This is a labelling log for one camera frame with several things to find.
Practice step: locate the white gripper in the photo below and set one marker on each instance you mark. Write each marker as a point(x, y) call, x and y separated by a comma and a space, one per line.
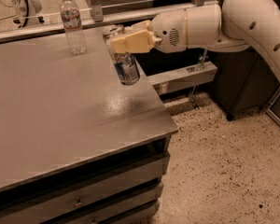
point(168, 32)

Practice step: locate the silver blue redbull can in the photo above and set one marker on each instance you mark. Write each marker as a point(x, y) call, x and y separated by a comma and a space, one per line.
point(125, 63)

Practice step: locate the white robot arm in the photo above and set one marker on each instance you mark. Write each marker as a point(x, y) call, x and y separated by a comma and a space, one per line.
point(204, 30)

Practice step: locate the grey lower metal beam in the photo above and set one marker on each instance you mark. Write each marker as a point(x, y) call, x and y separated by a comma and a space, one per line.
point(182, 78)

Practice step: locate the clear plastic water bottle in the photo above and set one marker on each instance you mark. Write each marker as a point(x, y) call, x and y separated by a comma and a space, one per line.
point(73, 26)

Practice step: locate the dark cabinet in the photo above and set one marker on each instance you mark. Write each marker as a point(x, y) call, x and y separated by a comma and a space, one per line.
point(249, 78)

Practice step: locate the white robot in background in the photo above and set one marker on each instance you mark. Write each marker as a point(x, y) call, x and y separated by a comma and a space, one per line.
point(26, 12)

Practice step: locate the grey cabinet with drawers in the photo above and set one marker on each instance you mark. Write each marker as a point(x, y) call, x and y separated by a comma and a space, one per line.
point(77, 146)

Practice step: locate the grey metal frame rail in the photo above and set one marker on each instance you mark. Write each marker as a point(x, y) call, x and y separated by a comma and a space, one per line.
point(93, 13)

